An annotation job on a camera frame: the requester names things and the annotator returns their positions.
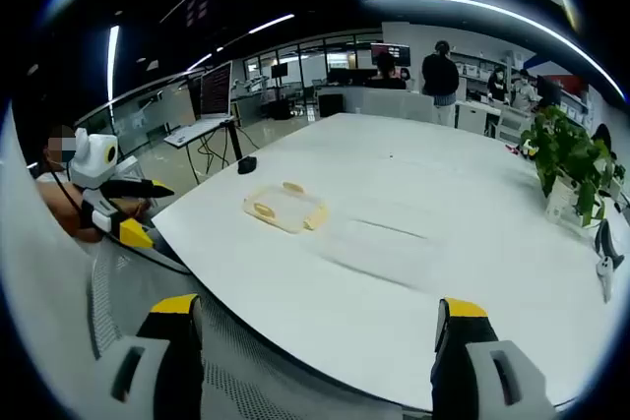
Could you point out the black laptop stand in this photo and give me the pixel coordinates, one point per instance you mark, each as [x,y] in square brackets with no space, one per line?
[235,142]

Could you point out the clear plastic box yellow buckles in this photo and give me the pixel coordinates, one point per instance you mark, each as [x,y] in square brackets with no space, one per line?
[283,208]

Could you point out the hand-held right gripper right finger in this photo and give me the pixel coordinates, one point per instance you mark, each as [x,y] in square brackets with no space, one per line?
[458,366]

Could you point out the small colourful desk item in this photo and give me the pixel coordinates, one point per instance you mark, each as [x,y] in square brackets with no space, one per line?
[519,149]

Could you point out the long curved ceiling light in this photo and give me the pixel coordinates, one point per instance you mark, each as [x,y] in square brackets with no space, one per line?
[492,9]

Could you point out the person's upper body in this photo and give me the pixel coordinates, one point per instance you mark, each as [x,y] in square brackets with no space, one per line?
[51,168]

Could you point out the straight ceiling light strip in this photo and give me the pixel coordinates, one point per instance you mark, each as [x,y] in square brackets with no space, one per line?
[270,24]
[113,61]

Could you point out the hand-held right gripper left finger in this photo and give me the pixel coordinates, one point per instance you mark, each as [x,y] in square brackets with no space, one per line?
[177,366]

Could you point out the white counter desk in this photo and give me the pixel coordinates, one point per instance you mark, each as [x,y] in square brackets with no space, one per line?
[384,102]

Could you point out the white plant pot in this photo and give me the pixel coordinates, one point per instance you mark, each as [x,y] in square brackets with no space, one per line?
[558,203]

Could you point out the open silver laptop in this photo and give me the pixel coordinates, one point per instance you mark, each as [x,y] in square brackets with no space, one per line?
[215,90]

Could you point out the red wall banner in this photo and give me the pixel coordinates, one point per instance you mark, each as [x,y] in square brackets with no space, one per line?
[571,85]

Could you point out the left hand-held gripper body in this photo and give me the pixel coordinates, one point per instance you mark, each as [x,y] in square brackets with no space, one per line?
[91,159]

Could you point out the white office desk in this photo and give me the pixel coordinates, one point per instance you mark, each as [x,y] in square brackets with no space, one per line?
[472,117]

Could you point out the white black hand tool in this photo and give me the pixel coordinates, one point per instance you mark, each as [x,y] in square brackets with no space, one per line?
[604,267]

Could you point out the small black object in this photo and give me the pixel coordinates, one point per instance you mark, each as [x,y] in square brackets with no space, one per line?
[247,165]

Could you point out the wall screen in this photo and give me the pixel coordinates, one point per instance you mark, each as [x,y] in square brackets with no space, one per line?
[390,53]

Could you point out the black desk monitors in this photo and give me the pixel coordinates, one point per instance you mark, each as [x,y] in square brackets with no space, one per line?
[349,77]

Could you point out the green leafy plant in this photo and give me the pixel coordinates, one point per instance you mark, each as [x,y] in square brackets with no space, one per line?
[566,144]

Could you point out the black office chair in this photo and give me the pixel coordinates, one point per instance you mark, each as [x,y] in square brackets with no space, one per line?
[601,137]

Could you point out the grey mesh office chair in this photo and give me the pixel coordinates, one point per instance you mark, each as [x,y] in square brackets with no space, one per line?
[49,292]

